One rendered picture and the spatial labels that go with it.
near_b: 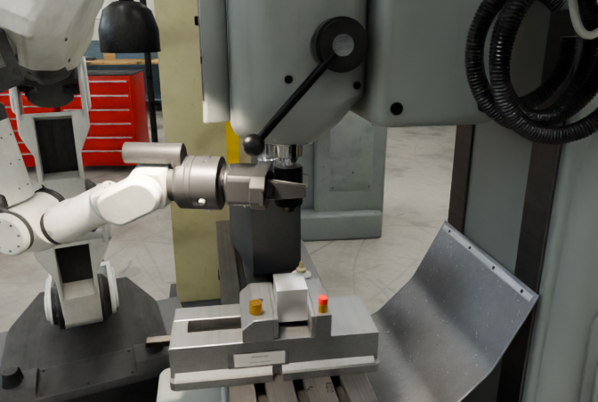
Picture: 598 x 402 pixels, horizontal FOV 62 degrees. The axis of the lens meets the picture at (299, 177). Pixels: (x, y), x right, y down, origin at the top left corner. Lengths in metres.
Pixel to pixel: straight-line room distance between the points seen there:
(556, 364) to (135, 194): 0.71
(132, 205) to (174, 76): 1.71
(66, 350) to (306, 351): 0.96
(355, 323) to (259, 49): 0.49
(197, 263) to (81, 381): 1.38
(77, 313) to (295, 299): 0.90
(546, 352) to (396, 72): 0.51
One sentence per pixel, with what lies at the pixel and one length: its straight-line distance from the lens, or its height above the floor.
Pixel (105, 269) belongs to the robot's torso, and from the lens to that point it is 1.77.
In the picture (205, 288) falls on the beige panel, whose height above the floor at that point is 0.10.
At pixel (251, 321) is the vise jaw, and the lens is 0.84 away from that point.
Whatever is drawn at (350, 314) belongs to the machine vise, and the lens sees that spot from 0.93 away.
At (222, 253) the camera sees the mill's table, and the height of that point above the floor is 0.92.
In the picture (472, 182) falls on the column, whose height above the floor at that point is 1.19.
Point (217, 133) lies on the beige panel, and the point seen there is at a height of 0.96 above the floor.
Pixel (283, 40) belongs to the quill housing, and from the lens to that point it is 0.68.
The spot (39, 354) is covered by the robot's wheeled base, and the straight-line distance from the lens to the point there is 1.71.
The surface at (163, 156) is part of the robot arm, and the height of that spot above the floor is 1.28.
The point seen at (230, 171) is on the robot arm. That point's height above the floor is 1.26.
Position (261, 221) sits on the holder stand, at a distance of 1.14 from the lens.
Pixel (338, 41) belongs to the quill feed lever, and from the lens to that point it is 0.66.
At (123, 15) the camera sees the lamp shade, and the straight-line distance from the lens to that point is 0.65.
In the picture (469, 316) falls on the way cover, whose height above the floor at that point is 0.98.
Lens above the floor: 1.48
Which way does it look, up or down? 17 degrees down
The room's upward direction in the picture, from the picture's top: straight up
